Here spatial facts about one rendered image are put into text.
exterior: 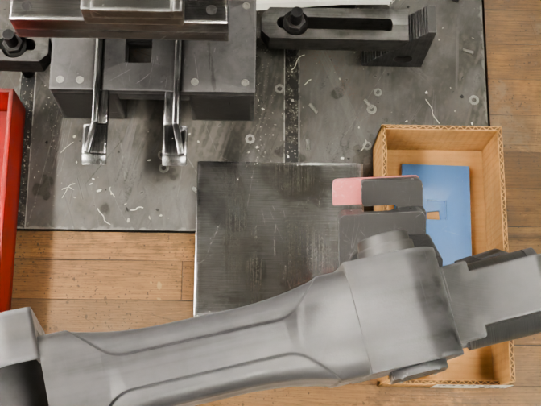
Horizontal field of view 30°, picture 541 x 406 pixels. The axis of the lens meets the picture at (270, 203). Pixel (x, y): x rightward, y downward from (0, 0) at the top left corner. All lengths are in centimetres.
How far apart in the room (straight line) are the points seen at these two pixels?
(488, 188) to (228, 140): 27
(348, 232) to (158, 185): 34
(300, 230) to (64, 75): 28
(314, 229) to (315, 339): 45
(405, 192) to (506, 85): 37
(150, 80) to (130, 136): 9
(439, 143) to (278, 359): 52
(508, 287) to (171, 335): 22
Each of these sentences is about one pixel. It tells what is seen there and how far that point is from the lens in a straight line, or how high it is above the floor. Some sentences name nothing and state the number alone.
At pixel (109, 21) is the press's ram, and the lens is 83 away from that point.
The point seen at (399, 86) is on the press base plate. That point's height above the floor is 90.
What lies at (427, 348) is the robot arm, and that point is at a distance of 59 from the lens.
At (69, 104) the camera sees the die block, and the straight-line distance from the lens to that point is 105.
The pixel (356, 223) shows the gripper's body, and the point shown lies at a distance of 75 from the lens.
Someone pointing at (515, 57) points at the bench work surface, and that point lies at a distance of 114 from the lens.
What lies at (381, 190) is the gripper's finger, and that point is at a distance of 77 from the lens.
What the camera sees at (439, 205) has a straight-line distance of 106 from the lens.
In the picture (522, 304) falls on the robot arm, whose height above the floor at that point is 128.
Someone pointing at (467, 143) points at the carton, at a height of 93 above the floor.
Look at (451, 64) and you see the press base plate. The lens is 112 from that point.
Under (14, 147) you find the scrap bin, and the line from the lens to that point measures 104.
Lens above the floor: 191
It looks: 75 degrees down
